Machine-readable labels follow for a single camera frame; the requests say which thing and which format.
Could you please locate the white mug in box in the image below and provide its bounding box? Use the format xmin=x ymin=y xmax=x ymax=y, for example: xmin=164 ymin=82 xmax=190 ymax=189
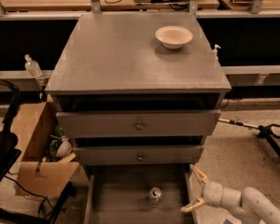
xmin=55 ymin=136 xmax=73 ymax=158

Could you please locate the clear sanitizer bottle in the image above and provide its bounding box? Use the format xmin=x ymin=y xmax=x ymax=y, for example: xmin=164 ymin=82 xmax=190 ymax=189
xmin=24 ymin=54 xmax=43 ymax=77

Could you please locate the brown cardboard box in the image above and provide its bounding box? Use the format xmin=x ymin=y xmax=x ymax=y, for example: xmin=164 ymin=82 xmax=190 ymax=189
xmin=11 ymin=103 xmax=78 ymax=197

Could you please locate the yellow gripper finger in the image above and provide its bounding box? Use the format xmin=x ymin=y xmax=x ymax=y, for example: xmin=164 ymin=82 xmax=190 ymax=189
xmin=180 ymin=198 xmax=206 ymax=213
xmin=190 ymin=164 xmax=209 ymax=185

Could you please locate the white pump bottle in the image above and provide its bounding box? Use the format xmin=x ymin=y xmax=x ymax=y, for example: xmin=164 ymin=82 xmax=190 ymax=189
xmin=212 ymin=44 xmax=221 ymax=60

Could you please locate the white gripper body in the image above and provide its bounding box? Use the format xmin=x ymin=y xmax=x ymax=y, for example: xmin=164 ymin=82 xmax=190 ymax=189
xmin=202 ymin=181 xmax=242 ymax=217

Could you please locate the middle grey drawer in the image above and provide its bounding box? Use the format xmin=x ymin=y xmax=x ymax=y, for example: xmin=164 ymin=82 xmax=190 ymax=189
xmin=74 ymin=146 xmax=203 ymax=165

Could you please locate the green 7up soda can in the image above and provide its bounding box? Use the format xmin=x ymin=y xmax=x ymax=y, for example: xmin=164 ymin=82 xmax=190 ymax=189
xmin=147 ymin=187 xmax=163 ymax=207

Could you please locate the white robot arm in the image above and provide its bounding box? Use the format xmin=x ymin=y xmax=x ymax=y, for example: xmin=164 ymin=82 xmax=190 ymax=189
xmin=180 ymin=164 xmax=280 ymax=224

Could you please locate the grey drawer cabinet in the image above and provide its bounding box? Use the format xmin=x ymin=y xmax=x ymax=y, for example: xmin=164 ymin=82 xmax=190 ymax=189
xmin=45 ymin=11 xmax=231 ymax=224

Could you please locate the black floor cable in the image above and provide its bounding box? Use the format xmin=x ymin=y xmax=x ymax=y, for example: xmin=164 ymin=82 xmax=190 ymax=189
xmin=0 ymin=168 xmax=76 ymax=224

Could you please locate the top grey drawer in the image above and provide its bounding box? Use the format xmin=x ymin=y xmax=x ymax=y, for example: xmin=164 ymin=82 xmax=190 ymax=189
xmin=56 ymin=110 xmax=220 ymax=138

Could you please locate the open bottom grey drawer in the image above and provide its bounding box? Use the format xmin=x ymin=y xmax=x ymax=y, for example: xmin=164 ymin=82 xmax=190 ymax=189
xmin=83 ymin=164 xmax=194 ymax=224

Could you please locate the black reacher grabber tool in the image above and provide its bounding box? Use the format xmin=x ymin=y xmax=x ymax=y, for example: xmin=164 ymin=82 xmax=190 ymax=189
xmin=218 ymin=119 xmax=280 ymax=158

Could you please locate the white paper bowl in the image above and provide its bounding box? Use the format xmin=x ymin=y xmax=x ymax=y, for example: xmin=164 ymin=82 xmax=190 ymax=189
xmin=155 ymin=26 xmax=193 ymax=49

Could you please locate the black chair frame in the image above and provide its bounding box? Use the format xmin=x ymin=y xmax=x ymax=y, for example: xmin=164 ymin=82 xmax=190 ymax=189
xmin=0 ymin=79 xmax=21 ymax=182

